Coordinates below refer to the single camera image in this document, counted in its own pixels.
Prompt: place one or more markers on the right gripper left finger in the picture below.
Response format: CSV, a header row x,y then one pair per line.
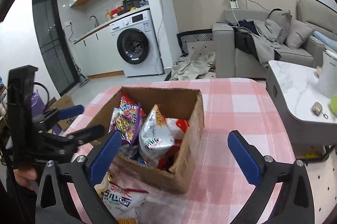
x,y
54,201

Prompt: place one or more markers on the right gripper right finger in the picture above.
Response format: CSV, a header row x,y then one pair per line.
x,y
294,203

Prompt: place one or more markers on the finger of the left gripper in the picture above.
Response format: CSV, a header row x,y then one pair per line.
x,y
51,117
71,142

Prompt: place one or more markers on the orange noodle snack bag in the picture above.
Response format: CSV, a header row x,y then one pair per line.
x,y
155,139
123,204

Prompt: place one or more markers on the purple snack bag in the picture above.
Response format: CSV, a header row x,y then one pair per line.
x,y
128,123

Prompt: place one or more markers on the red corn snack bag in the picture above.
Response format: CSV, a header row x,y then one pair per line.
x,y
126,103

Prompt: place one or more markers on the white red snack bag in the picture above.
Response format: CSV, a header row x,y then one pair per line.
x,y
177,127

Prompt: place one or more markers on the person's left hand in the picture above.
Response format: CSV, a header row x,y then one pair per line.
x,y
24,175

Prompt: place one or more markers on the pink plaid tablecloth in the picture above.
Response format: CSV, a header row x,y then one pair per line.
x,y
218,189

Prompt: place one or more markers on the dark glass door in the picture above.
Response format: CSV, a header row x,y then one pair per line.
x,y
53,45

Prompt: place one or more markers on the white kitchen cabinet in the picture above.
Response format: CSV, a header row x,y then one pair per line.
x,y
98,53

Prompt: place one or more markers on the white marble coffee table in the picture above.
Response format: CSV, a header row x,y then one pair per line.
x,y
293,89

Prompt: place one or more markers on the small metal tape measure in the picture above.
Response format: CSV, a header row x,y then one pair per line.
x,y
317,110

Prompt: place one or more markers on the green cup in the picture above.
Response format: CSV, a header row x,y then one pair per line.
x,y
333,105

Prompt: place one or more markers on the brown SF cardboard box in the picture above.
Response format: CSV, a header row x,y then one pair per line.
x,y
175,170

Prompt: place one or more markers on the white washing machine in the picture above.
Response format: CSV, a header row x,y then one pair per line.
x,y
137,44

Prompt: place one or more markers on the beige cloth on floor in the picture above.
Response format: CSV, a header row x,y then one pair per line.
x,y
193,67

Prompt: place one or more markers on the black pot on washer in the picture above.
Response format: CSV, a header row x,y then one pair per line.
x,y
129,4

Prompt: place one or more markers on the black patterned chair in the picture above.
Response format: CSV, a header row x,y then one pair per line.
x,y
197,42

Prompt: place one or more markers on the grey sofa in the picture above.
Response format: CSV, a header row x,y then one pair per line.
x,y
232,62

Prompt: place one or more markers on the grey cushion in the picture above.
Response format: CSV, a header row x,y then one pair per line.
x,y
298,34
283,19

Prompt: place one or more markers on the dark clothes pile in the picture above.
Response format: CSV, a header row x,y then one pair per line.
x,y
259,39

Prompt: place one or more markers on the white power strip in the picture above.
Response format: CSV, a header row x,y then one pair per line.
x,y
233,0

